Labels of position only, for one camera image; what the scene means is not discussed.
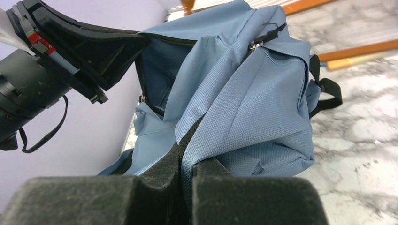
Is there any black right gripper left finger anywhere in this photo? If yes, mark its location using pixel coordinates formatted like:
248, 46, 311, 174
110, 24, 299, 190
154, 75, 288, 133
0, 145, 189, 225

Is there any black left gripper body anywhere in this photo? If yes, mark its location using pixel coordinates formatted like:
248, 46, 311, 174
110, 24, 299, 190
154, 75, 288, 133
0, 50, 71, 140

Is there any blue student backpack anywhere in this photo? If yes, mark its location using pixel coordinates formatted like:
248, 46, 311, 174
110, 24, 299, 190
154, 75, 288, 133
101, 0, 343, 195

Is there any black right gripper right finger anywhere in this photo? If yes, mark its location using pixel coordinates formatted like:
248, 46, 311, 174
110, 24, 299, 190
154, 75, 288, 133
192, 158, 329, 225

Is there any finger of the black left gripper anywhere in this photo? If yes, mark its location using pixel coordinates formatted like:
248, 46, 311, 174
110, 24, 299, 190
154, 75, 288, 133
12, 0, 150, 104

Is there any orange wooden shelf rack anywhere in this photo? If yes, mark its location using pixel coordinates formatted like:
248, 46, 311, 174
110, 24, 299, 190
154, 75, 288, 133
180, 0, 398, 63

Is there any orange highlighter pen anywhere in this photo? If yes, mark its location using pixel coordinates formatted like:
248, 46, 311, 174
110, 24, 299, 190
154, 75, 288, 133
321, 50, 398, 71

